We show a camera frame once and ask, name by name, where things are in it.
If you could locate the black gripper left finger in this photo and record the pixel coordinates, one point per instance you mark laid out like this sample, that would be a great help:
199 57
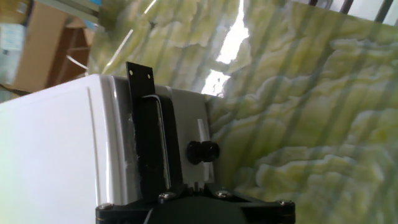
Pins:
130 210

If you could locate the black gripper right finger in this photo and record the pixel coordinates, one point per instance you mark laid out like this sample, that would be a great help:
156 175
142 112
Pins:
267 210

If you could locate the white drawer cabinet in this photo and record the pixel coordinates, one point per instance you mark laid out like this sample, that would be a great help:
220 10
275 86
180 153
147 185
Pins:
46 149

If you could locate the green marble pattern mat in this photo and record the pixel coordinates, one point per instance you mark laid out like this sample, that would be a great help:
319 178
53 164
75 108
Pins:
295 124

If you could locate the brown cardboard box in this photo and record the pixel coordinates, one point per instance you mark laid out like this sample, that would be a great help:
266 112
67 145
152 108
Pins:
40 46

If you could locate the white grid pattern package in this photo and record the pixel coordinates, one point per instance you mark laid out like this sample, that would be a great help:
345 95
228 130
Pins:
11 49

